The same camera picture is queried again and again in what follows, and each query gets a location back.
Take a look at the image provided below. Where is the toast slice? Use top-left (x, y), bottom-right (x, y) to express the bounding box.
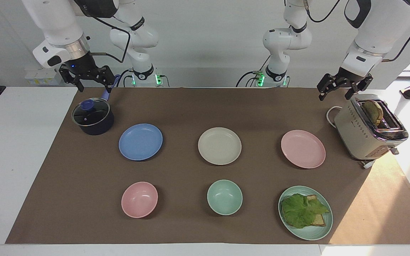
top-left (305, 194), bottom-right (327, 227)

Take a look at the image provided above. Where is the dark blue pot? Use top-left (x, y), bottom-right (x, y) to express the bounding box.
top-left (71, 74), bottom-right (121, 136)

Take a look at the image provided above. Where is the pink bowl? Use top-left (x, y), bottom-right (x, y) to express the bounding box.
top-left (121, 182), bottom-right (158, 218)

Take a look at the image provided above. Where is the green bowl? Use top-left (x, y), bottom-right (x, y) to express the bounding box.
top-left (207, 180), bottom-right (243, 216)

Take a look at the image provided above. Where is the black cable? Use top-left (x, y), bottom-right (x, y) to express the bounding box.
top-left (236, 55), bottom-right (272, 88)
top-left (305, 0), bottom-right (342, 24)
top-left (381, 7), bottom-right (410, 63)
top-left (90, 16), bottom-right (132, 64)

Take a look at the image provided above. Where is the white toaster cable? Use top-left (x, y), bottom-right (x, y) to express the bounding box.
top-left (326, 106), bottom-right (344, 129)

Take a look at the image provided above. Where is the pink plate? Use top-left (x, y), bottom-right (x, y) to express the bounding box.
top-left (280, 130), bottom-right (326, 169)

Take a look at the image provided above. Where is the glass lid with blue knob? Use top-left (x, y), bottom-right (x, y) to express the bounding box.
top-left (72, 98), bottom-right (110, 127)

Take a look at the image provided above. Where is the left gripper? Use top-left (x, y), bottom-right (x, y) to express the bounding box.
top-left (316, 68), bottom-right (374, 102)

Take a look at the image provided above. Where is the green lettuce leaf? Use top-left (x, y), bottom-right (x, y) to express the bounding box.
top-left (281, 193), bottom-right (330, 229)

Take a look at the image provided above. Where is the beige plate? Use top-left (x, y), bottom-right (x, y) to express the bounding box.
top-left (198, 127), bottom-right (242, 166)

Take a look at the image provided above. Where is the bread slice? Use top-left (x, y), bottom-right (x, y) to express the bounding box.
top-left (363, 100), bottom-right (384, 126)

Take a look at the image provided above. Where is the cream toaster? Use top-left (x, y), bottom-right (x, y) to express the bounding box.
top-left (334, 94), bottom-right (409, 170)

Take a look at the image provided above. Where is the green plate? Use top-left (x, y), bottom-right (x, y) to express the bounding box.
top-left (278, 186), bottom-right (333, 241)

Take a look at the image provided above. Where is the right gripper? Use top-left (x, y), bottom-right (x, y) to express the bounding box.
top-left (59, 52), bottom-right (116, 94)

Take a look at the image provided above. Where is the blue plate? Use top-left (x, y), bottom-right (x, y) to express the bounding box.
top-left (119, 123), bottom-right (163, 161)

